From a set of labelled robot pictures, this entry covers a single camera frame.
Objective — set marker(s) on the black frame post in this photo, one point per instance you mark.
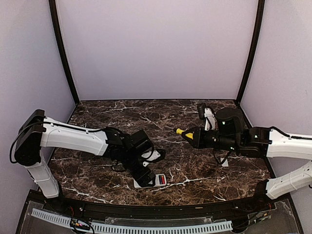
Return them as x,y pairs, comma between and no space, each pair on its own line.
252,50
61,50

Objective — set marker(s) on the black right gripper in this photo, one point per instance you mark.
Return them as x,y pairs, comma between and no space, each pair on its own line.
198,140

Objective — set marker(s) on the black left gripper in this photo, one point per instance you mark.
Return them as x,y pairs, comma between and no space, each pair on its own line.
144,182

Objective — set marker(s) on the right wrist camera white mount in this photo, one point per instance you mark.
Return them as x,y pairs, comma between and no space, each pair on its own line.
207,114

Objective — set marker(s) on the grey battery cover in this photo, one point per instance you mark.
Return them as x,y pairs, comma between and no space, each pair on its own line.
223,162

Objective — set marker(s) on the right black frame post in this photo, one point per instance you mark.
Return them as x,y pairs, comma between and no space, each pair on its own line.
252,50

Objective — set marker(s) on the grey remote control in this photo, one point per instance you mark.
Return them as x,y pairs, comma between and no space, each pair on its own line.
152,183

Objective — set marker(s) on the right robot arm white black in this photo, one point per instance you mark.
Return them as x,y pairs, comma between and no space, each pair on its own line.
225,130

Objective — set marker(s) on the white slotted cable duct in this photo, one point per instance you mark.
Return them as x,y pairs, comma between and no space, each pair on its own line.
141,227

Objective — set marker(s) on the yellow handle screwdriver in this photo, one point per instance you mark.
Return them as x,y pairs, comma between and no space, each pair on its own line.
188,135

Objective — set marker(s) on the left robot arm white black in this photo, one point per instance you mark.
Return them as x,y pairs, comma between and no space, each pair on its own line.
40,131

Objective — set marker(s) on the left black frame post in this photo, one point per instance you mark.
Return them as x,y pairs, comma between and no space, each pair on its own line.
61,50

